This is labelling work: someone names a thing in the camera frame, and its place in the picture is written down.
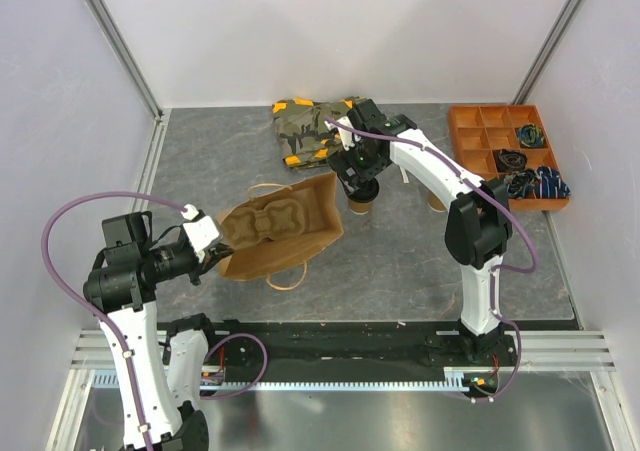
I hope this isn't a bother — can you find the camouflage folded cloth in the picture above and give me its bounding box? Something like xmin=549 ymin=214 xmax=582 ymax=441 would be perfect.
xmin=272 ymin=96 xmax=365 ymax=169

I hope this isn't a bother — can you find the black plastic cup lid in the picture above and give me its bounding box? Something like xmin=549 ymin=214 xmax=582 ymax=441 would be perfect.
xmin=347 ymin=179 xmax=380 ymax=204

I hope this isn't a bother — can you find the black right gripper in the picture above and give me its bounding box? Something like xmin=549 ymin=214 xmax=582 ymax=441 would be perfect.
xmin=327 ymin=137 xmax=391 ymax=195

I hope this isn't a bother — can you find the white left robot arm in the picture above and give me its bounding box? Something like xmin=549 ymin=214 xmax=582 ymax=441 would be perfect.
xmin=83 ymin=205 xmax=232 ymax=450

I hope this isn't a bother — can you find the cardboard cup carrier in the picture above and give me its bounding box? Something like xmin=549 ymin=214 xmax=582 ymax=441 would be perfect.
xmin=221 ymin=198 xmax=307 ymax=249

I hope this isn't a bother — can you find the blue striped rolled sock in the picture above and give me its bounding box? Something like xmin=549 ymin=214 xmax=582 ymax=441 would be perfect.
xmin=534 ymin=166 xmax=571 ymax=199

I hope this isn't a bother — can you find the green blue rolled sock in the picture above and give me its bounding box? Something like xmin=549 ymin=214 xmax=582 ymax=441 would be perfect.
xmin=516 ymin=123 xmax=545 ymax=149

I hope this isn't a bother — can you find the grey patterned rolled sock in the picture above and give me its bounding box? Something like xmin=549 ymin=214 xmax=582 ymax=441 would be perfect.
xmin=503 ymin=168 xmax=539 ymax=199

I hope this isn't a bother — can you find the brown paper bag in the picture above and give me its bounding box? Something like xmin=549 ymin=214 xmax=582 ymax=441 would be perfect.
xmin=218 ymin=172 xmax=344 ymax=291

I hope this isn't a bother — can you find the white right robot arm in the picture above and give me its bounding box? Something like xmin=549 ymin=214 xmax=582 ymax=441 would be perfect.
xmin=323 ymin=100 xmax=512 ymax=365

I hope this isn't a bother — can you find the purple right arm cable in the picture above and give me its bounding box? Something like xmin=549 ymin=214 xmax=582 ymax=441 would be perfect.
xmin=323 ymin=115 xmax=540 ymax=403

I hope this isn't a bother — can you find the white wrapped paper straw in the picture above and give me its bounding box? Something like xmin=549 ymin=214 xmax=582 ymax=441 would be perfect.
xmin=399 ymin=166 xmax=410 ymax=184

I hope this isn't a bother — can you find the dark brown rolled sock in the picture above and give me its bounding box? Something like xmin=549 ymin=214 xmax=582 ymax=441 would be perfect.
xmin=493 ymin=149 xmax=528 ymax=173

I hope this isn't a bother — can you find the aluminium frame rail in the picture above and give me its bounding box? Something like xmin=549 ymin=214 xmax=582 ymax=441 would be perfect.
xmin=520 ymin=330 xmax=615 ymax=372

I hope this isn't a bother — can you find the white slotted cable duct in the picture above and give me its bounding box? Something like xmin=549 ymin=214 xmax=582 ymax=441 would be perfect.
xmin=91 ymin=370 xmax=470 ymax=393

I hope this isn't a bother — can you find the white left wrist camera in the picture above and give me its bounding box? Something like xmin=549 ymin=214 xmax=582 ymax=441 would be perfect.
xmin=181 ymin=204 xmax=222 ymax=256

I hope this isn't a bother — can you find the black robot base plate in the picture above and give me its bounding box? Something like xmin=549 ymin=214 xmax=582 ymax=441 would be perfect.
xmin=205 ymin=320 xmax=518 ymax=382

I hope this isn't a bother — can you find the orange compartment tray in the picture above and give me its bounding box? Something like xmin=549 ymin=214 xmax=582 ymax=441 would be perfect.
xmin=448 ymin=104 xmax=571 ymax=211

